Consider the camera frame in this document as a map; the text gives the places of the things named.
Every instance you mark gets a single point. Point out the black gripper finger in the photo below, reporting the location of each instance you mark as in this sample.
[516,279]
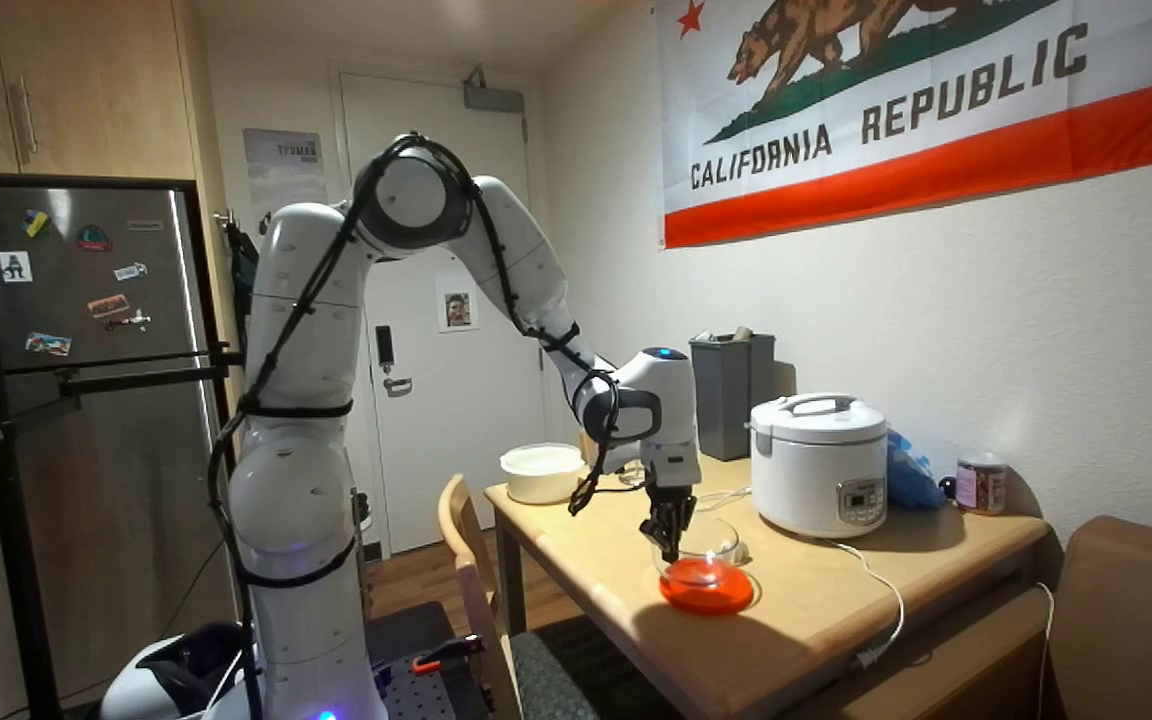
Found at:
[652,537]
[678,546]

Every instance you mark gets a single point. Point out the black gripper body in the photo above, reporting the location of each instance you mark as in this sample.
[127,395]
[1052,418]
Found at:
[668,509]

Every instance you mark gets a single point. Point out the clear glass bowl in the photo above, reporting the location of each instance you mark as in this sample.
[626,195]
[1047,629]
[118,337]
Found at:
[714,537]

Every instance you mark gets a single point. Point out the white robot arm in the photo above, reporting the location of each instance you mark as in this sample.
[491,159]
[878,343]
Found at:
[288,504]

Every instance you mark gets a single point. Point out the orange round lid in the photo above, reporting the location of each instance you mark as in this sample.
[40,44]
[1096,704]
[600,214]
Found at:
[705,584]

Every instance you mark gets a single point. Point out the white bowl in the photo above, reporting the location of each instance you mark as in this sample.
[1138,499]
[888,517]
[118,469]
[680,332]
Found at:
[542,474]

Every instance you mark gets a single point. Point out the dark grey trash bin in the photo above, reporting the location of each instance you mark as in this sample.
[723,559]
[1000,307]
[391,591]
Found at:
[735,372]

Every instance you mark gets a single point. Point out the white rice cooker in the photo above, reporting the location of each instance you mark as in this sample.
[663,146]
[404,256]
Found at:
[823,467]

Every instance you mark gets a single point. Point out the wooden chair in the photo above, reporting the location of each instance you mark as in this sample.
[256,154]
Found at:
[563,670]

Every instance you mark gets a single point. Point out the blue plastic bag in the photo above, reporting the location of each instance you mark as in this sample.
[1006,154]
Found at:
[909,476]

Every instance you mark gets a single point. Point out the white door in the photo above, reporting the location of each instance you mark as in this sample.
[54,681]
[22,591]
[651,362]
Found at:
[446,383]

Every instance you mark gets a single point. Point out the small pink tin can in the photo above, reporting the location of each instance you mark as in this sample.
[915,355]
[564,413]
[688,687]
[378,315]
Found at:
[983,480]

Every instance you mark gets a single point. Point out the California Republic flag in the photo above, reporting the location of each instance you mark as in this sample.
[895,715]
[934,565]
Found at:
[802,114]

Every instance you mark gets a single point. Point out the tan couch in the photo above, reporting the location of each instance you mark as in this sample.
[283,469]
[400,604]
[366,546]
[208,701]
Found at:
[1077,651]

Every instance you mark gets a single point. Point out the stainless steel refrigerator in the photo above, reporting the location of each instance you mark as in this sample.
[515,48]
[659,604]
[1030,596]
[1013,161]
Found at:
[82,454]

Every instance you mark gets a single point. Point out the wooden upper cabinet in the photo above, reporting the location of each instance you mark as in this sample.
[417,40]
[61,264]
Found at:
[96,90]

